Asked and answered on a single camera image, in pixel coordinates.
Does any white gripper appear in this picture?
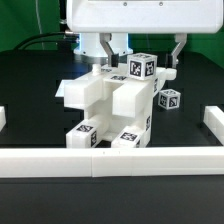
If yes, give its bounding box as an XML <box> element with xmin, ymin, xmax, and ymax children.
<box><xmin>67</xmin><ymin>0</ymin><xmax>224</xmax><ymax>68</ymax></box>

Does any white tagged cube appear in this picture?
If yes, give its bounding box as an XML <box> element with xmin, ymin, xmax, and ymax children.
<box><xmin>158</xmin><ymin>89</ymin><xmax>181</xmax><ymax>110</ymax></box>
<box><xmin>127</xmin><ymin>53</ymin><xmax>157</xmax><ymax>80</ymax></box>

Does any white chair seat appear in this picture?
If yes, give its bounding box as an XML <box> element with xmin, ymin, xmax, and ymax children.
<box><xmin>84</xmin><ymin>96</ymin><xmax>152</xmax><ymax>148</ymax></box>

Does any white chair back frame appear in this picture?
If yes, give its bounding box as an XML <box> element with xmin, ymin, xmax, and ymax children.
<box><xmin>64</xmin><ymin>64</ymin><xmax>177</xmax><ymax>118</ymax></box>

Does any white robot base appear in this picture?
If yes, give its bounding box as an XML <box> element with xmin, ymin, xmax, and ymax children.
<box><xmin>73</xmin><ymin>33</ymin><xmax>133</xmax><ymax>64</ymax></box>

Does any white left fence stub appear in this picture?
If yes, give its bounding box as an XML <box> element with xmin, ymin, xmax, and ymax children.
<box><xmin>0</xmin><ymin>106</ymin><xmax>6</xmax><ymax>132</ymax></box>

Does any black cable bundle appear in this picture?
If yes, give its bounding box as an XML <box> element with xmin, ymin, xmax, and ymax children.
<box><xmin>13</xmin><ymin>30</ymin><xmax>74</xmax><ymax>52</ymax></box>

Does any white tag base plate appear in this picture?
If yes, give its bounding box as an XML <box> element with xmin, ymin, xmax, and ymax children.
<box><xmin>55</xmin><ymin>80</ymin><xmax>66</xmax><ymax>97</ymax></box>

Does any white right fence wall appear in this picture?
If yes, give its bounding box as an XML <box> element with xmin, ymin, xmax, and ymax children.
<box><xmin>203</xmin><ymin>106</ymin><xmax>224</xmax><ymax>146</ymax></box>

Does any white fence wall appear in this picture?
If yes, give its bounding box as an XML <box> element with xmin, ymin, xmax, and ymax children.
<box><xmin>203</xmin><ymin>106</ymin><xmax>224</xmax><ymax>146</ymax></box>
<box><xmin>0</xmin><ymin>147</ymin><xmax>224</xmax><ymax>178</ymax></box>

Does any white front fence wall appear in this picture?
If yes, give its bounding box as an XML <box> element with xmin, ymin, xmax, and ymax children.
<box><xmin>0</xmin><ymin>147</ymin><xmax>224</xmax><ymax>178</ymax></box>

